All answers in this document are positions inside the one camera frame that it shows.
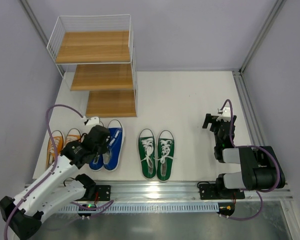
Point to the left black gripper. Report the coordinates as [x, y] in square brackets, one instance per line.
[100, 146]

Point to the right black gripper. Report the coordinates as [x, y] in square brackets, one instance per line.
[215, 122]

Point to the blue sneaker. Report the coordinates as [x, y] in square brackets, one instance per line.
[97, 163]
[111, 158]

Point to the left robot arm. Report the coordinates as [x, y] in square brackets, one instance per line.
[27, 211]

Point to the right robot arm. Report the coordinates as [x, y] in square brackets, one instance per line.
[259, 168]

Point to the right orange sneaker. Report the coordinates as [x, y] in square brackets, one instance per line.
[73, 135]

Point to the orange sneaker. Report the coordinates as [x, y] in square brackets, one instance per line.
[73, 135]
[53, 149]

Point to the left orange sneaker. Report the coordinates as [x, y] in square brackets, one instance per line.
[53, 149]

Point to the left green sneaker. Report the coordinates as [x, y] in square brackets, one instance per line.
[146, 150]

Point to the green sneaker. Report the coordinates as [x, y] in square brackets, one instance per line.
[165, 155]
[146, 150]

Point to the right green sneaker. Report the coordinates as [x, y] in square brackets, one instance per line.
[165, 155]

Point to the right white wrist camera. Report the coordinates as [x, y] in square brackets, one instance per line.
[225, 114]

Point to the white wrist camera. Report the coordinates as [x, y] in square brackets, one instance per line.
[90, 121]
[225, 114]

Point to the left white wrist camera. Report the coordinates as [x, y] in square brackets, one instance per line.
[90, 121]

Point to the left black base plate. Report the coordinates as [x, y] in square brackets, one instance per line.
[97, 193]

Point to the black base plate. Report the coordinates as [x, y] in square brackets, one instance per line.
[97, 193]
[213, 191]

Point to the right aluminium frame rail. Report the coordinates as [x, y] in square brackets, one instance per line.
[250, 116]

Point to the aluminium front rail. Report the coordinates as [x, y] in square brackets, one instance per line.
[143, 191]

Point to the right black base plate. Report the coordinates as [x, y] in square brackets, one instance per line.
[213, 191]

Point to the white wire wooden shoe shelf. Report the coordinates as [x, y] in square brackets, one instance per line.
[96, 56]

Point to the grey slotted cable duct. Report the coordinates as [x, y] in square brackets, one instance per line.
[146, 207]

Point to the right aluminium frame post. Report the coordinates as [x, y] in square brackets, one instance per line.
[266, 26]

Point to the aluminium frame post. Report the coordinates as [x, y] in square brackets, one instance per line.
[39, 30]
[266, 26]

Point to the left aluminium frame post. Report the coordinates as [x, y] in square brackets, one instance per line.
[39, 30]

